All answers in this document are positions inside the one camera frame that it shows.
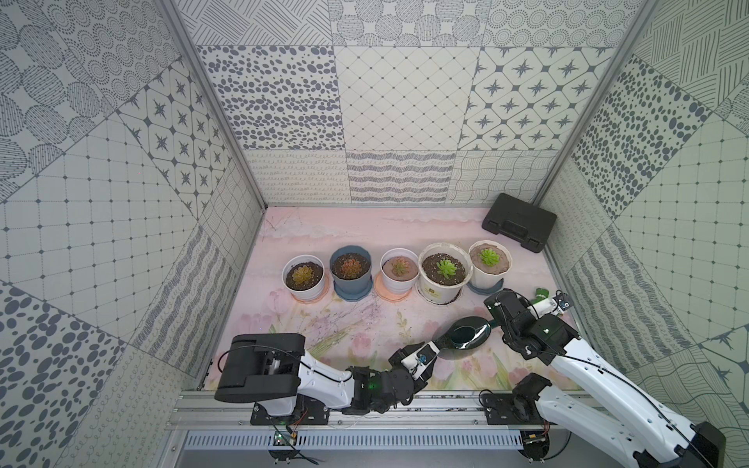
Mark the dark green watering can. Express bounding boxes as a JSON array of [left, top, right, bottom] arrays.
[[433, 316, 493, 351]]

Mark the small circuit board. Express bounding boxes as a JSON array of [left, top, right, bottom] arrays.
[[519, 430, 550, 461], [268, 430, 296, 463]]

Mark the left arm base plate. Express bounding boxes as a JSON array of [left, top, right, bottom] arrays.
[[251, 395, 330, 426]]

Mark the white pot pink succulent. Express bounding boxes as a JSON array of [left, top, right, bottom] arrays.
[[374, 248, 419, 302]]

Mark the white pot bright green succulent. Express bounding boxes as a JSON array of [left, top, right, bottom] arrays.
[[468, 240, 513, 294]]

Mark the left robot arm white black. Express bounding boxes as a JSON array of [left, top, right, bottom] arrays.
[[215, 333, 440, 417]]

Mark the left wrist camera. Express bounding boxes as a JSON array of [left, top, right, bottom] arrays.
[[410, 341, 440, 378]]

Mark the black plastic tool case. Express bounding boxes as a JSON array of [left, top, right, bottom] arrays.
[[482, 193, 557, 254]]

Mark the aluminium mounting rail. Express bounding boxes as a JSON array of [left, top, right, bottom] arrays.
[[169, 388, 636, 431]]

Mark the right small circuit board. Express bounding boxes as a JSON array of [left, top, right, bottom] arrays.
[[519, 430, 550, 461]]

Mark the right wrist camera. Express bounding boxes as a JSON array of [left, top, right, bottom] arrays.
[[531, 291, 573, 318]]

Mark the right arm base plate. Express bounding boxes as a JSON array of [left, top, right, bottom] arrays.
[[478, 392, 544, 425]]

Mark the blue-grey pot red succulent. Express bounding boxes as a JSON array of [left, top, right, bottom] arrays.
[[330, 246, 374, 302]]

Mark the green hose nozzle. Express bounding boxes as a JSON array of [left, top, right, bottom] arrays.
[[532, 288, 550, 304]]

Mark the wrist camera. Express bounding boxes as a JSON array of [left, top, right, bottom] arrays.
[[531, 291, 573, 318], [410, 341, 440, 378]]

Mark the white pot yellow-brown succulent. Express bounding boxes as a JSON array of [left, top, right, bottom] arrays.
[[281, 255, 330, 303]]

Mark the left small circuit board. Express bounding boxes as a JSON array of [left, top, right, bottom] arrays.
[[268, 430, 296, 463]]

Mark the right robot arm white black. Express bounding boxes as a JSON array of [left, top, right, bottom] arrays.
[[485, 289, 727, 467]]

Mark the large white pot green succulent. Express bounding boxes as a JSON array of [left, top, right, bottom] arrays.
[[417, 243, 473, 305]]

